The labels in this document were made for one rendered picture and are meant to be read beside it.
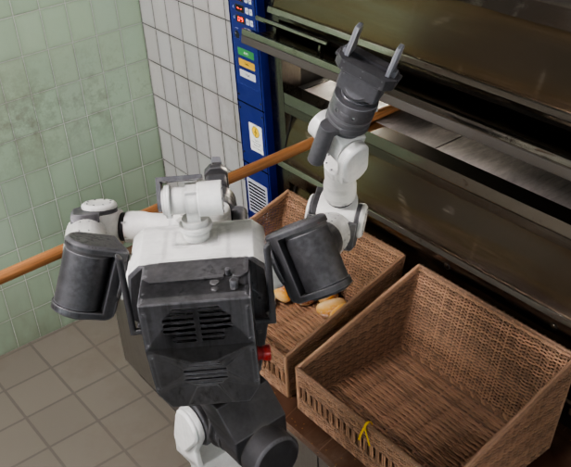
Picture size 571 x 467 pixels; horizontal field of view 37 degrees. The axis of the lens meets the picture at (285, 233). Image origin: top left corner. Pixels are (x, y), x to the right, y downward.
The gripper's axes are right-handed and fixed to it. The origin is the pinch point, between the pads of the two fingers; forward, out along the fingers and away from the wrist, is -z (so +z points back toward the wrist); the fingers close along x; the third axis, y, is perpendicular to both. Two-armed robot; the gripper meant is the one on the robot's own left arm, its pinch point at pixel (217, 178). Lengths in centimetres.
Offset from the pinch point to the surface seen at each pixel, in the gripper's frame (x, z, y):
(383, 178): 23, -35, 46
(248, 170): 7.1, -16.6, 7.5
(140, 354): 104, -62, -39
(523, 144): -15, 23, 67
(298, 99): 9, -65, 24
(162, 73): 25, -137, -25
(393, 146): 10, -30, 48
